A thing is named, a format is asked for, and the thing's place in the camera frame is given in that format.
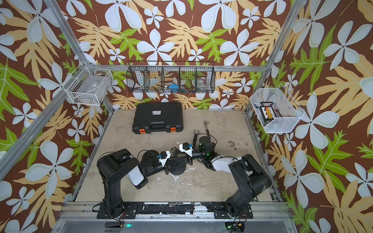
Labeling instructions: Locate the black stand pole with clip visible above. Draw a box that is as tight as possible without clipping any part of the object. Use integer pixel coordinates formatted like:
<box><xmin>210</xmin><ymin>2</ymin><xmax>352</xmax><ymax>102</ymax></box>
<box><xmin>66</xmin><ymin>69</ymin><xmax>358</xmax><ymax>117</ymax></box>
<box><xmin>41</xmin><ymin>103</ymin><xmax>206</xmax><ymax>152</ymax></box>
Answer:
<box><xmin>171</xmin><ymin>147</ymin><xmax>180</xmax><ymax>158</ymax></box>

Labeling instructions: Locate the black round base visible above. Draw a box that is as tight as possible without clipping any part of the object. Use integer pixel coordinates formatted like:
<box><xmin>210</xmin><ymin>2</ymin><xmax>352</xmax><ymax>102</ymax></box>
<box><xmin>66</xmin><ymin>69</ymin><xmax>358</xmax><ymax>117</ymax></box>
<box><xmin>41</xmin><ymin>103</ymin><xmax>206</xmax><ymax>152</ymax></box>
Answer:
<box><xmin>170</xmin><ymin>162</ymin><xmax>186</xmax><ymax>175</ymax></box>
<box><xmin>140</xmin><ymin>150</ymin><xmax>159</xmax><ymax>167</ymax></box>

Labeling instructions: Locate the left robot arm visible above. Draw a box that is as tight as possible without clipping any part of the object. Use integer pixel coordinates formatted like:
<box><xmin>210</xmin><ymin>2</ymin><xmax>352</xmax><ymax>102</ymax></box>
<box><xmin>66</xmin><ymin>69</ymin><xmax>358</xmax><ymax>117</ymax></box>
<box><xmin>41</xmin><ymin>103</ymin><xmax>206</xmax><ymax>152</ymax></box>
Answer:
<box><xmin>97</xmin><ymin>149</ymin><xmax>177</xmax><ymax>221</ymax></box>

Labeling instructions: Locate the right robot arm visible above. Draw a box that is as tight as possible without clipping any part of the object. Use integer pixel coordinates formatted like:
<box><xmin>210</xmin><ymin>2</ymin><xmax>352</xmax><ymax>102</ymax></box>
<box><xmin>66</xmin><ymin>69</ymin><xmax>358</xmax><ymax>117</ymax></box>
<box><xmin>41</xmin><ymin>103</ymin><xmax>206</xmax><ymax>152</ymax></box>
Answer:
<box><xmin>173</xmin><ymin>135</ymin><xmax>272</xmax><ymax>217</ymax></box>

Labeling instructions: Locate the black plastic tool case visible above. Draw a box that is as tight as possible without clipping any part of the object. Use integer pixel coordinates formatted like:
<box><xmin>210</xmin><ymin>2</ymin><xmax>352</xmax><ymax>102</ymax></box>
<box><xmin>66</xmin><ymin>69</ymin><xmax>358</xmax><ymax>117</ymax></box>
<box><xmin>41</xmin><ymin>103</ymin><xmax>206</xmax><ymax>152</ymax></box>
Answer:
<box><xmin>132</xmin><ymin>102</ymin><xmax>184</xmax><ymax>134</ymax></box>

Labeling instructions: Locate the blue object in basket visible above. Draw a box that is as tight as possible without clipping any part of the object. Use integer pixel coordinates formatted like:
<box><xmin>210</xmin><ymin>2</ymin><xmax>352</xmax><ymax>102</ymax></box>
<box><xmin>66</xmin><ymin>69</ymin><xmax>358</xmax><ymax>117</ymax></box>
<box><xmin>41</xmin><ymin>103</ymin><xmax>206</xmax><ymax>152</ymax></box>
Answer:
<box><xmin>169</xmin><ymin>84</ymin><xmax>180</xmax><ymax>93</ymax></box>

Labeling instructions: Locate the screw box in basket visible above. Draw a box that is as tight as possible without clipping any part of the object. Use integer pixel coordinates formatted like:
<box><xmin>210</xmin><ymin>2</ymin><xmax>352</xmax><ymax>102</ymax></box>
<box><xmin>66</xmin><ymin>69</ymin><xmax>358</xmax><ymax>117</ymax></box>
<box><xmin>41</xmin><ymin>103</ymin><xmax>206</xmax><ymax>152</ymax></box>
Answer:
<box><xmin>259</xmin><ymin>102</ymin><xmax>277</xmax><ymax>121</ymax></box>

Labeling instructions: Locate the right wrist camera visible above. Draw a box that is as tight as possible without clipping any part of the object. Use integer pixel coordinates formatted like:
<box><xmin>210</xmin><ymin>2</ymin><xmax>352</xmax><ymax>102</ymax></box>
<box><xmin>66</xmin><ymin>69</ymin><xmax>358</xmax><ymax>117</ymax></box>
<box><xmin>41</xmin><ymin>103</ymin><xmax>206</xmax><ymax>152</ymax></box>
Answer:
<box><xmin>179</xmin><ymin>142</ymin><xmax>193</xmax><ymax>157</ymax></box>

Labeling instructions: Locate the red handled ratchet wrench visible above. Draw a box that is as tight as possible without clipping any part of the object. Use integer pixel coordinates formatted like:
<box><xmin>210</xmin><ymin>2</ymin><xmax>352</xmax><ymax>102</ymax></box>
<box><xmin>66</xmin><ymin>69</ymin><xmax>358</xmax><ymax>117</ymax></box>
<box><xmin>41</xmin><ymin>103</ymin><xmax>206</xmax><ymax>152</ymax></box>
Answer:
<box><xmin>204</xmin><ymin>121</ymin><xmax>210</xmax><ymax>136</ymax></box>

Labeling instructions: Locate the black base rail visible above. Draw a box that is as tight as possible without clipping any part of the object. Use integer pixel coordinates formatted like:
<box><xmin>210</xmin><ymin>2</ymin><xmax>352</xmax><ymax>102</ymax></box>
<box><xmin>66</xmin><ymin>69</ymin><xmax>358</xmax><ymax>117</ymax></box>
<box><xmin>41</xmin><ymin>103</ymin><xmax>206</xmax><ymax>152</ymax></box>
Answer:
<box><xmin>92</xmin><ymin>202</ymin><xmax>253</xmax><ymax>220</ymax></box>

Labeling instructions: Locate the black wire basket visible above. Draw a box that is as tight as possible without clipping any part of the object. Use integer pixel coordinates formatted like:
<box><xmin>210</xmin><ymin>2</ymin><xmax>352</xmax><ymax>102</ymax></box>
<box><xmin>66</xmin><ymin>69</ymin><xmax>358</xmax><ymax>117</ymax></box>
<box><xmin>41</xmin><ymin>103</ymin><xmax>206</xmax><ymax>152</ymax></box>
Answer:
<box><xmin>125</xmin><ymin>61</ymin><xmax>216</xmax><ymax>93</ymax></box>

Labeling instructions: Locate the white wire basket right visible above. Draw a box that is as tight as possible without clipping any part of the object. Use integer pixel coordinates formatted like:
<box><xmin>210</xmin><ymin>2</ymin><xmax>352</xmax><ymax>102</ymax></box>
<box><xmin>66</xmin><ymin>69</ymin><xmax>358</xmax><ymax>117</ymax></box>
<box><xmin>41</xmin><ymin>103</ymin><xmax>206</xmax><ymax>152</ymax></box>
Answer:
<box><xmin>250</xmin><ymin>84</ymin><xmax>305</xmax><ymax>134</ymax></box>

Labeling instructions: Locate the white wire basket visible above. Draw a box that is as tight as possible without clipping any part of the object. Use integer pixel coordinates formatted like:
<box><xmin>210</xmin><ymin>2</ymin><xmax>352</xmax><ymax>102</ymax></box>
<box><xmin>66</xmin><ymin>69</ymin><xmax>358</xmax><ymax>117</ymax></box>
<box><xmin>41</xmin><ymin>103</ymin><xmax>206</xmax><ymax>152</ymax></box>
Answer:
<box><xmin>250</xmin><ymin>84</ymin><xmax>305</xmax><ymax>134</ymax></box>
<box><xmin>64</xmin><ymin>62</ymin><xmax>113</xmax><ymax>106</ymax></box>

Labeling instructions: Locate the white wire basket left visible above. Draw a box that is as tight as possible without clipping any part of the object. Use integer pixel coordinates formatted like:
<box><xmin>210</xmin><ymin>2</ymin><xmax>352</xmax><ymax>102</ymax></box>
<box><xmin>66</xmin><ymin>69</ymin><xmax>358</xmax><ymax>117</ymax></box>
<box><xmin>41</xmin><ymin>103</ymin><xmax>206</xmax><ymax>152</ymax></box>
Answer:
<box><xmin>64</xmin><ymin>62</ymin><xmax>113</xmax><ymax>106</ymax></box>

